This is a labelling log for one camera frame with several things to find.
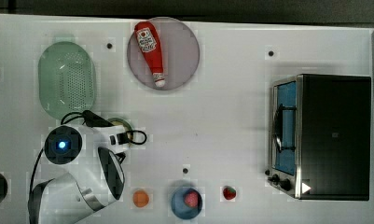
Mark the silver black toaster oven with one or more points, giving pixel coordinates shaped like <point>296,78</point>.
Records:
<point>320,137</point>

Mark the pink plush fruit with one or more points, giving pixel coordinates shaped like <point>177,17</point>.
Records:
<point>191,199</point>

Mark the green perforated colander basket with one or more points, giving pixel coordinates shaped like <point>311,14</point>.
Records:
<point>67,79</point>

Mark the red strawberry toy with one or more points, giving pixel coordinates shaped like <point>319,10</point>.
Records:
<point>229,193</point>

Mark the red plush ketchup bottle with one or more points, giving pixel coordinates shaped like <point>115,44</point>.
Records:
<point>149,44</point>

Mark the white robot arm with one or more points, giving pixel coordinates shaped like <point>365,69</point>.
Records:
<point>90,150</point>

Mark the grey round plate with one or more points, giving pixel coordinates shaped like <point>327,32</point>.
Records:
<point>180,55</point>

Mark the orange ball toy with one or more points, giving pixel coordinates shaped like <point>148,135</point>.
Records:
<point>140,198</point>

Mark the green mug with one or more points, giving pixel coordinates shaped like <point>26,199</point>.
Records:
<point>125,124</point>

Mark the blue bowl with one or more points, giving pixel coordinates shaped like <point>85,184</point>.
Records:
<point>178,206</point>

